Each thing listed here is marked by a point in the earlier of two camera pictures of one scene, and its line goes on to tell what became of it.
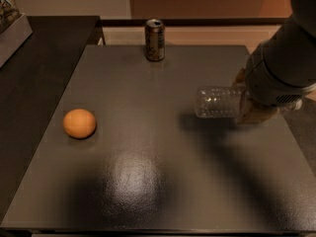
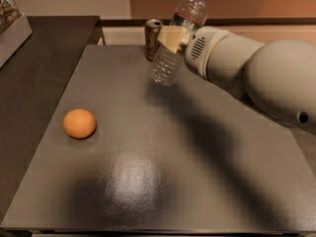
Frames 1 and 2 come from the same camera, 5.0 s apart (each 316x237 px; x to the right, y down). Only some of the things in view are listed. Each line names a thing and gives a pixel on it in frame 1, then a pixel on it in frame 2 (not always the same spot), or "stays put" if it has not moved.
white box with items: [15, 28] stays put
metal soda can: [154, 38] stays put
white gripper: [263, 83] to [199, 51]
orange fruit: [79, 123] stays put
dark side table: [35, 82] stays put
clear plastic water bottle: [223, 103] to [191, 12]
